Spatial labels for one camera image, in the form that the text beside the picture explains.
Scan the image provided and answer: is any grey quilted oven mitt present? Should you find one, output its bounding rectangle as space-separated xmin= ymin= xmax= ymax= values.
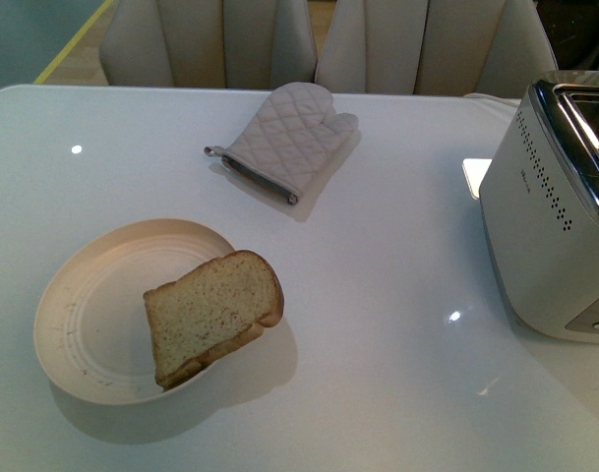
xmin=204 ymin=82 xmax=359 ymax=206

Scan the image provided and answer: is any slice of toast bread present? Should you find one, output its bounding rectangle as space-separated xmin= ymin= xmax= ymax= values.
xmin=143 ymin=250 xmax=284 ymax=390

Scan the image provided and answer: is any beige chair right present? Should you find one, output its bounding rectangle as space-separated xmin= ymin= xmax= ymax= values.
xmin=316 ymin=0 xmax=558 ymax=98

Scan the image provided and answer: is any beige chair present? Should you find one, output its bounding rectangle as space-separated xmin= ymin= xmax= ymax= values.
xmin=316 ymin=0 xmax=558 ymax=98
xmin=99 ymin=0 xmax=318 ymax=89

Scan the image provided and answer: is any beige round plate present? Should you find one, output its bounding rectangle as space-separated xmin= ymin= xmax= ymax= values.
xmin=33 ymin=218 xmax=234 ymax=406

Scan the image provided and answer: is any beige chair left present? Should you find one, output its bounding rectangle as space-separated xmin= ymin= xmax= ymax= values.
xmin=99 ymin=0 xmax=318 ymax=89

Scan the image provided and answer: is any white chrome toaster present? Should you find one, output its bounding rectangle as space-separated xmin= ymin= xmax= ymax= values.
xmin=479 ymin=71 xmax=599 ymax=344

